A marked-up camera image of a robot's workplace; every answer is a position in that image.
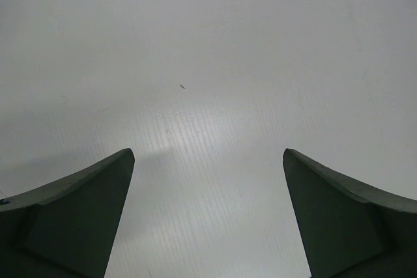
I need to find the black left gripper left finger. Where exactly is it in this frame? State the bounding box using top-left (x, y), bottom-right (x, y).
top-left (1, 148), bottom-right (134, 277)

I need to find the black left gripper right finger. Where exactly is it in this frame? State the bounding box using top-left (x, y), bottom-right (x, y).
top-left (283, 148), bottom-right (416, 277)

